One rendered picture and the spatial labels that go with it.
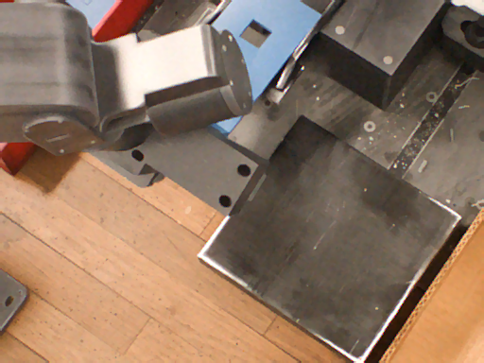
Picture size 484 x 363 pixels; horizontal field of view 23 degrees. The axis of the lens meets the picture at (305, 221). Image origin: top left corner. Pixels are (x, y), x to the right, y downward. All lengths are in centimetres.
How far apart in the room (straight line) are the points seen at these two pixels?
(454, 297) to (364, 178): 13
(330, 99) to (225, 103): 35
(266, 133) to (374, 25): 14
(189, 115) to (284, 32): 27
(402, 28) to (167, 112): 32
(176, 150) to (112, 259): 25
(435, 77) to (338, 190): 15
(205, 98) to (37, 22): 11
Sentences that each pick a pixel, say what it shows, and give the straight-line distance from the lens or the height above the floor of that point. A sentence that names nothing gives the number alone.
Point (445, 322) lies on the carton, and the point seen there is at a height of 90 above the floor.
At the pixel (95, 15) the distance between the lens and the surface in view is 113.
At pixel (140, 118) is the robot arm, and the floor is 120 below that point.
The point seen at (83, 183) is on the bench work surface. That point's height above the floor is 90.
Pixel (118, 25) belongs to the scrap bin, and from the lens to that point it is 110.
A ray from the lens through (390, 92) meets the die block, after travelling 106.
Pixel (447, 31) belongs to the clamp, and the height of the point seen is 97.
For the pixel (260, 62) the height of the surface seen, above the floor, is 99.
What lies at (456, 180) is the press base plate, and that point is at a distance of 107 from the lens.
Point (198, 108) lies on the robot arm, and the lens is 76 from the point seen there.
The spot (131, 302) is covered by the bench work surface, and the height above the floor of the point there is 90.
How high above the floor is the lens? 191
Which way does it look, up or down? 73 degrees down
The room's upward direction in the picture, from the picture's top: 1 degrees clockwise
